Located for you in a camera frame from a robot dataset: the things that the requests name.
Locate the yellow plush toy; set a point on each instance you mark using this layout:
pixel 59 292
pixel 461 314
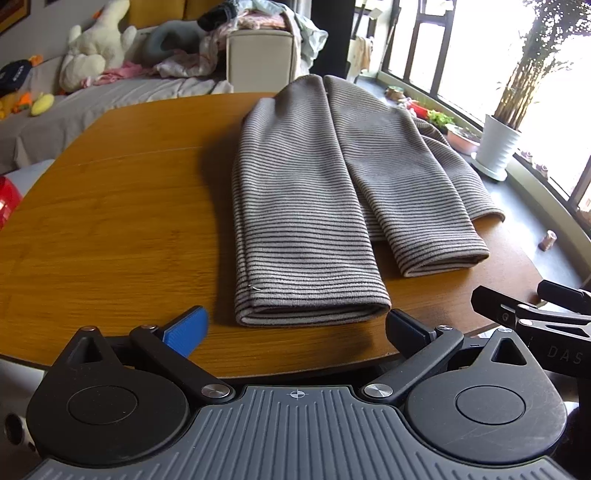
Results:
pixel 42 104

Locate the red plant pot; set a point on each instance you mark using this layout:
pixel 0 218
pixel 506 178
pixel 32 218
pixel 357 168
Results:
pixel 418 108

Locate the grey neck pillow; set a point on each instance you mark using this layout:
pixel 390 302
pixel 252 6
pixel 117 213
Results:
pixel 161 41

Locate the pale floral blanket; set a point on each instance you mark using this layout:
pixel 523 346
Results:
pixel 194 60

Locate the sofa with grey cover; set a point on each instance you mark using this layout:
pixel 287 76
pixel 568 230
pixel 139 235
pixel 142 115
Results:
pixel 92 99

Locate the black garment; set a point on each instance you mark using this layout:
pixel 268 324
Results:
pixel 217 14

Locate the large framed picture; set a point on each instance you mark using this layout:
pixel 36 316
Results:
pixel 11 14

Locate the black window frame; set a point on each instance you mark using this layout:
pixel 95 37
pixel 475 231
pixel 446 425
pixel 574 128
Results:
pixel 422 46

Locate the rectangular planter tray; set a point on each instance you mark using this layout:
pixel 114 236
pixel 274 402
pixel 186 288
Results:
pixel 464 138

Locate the bamboo plant in white pot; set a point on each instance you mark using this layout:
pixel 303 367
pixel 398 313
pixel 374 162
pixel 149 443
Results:
pixel 496 141

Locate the yellow sofa cushion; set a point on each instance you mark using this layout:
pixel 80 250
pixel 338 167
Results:
pixel 152 13

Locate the pink fluffy garment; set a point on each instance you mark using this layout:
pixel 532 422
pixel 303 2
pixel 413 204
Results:
pixel 261 21

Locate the pink cloth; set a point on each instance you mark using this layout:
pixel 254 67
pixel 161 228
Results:
pixel 120 74

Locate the orange plush toy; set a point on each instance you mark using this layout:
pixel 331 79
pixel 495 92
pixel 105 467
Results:
pixel 23 101

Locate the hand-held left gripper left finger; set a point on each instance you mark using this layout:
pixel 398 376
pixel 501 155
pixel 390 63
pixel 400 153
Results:
pixel 187 330

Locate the red plastic container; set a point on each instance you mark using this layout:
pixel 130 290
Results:
pixel 8 203

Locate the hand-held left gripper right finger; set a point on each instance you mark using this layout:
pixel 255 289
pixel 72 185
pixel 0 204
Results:
pixel 406 330

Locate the white hanging cloth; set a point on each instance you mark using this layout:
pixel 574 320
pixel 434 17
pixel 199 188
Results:
pixel 360 57

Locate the grey striped pants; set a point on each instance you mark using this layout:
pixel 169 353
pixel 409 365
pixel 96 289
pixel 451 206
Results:
pixel 300 207

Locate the black cap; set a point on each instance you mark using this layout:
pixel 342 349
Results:
pixel 16 76

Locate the small brown pot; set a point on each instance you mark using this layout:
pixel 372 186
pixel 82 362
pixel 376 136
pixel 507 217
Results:
pixel 395 92

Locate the green plant planter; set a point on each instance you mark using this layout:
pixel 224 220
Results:
pixel 441 119

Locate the small orange plush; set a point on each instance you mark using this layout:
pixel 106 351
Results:
pixel 35 60

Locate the white plush duck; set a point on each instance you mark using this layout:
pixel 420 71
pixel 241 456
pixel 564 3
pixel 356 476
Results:
pixel 99 46

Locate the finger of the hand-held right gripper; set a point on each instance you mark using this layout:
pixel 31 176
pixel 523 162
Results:
pixel 565 295
pixel 498 307

